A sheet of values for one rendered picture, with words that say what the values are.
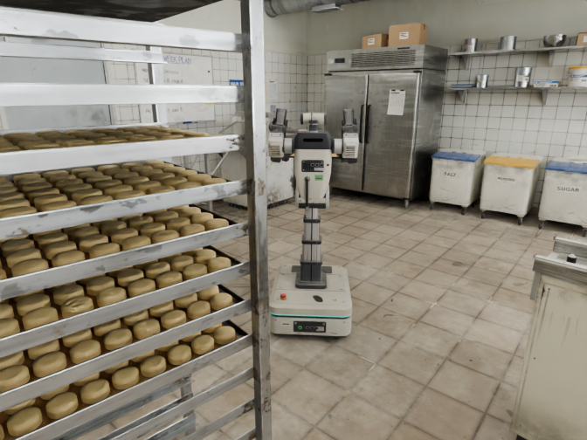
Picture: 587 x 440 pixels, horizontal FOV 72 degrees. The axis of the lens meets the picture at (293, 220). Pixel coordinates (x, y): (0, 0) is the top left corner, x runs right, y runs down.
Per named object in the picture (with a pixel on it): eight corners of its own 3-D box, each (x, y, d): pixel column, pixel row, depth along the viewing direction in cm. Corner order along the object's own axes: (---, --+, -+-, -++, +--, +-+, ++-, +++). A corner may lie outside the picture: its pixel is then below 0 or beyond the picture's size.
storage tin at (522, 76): (530, 87, 486) (534, 67, 480) (528, 87, 474) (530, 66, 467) (514, 87, 497) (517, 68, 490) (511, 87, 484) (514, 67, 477)
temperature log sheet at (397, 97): (403, 114, 508) (405, 89, 498) (403, 115, 506) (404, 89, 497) (387, 114, 521) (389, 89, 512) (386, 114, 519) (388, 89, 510)
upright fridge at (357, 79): (432, 198, 599) (448, 49, 537) (406, 212, 532) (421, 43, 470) (351, 185, 683) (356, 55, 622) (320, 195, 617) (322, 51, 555)
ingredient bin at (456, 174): (424, 209, 542) (431, 152, 519) (439, 200, 591) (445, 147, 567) (466, 216, 511) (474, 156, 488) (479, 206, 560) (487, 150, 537)
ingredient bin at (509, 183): (474, 218, 504) (483, 157, 481) (487, 208, 551) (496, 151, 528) (523, 227, 472) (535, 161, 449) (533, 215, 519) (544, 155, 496)
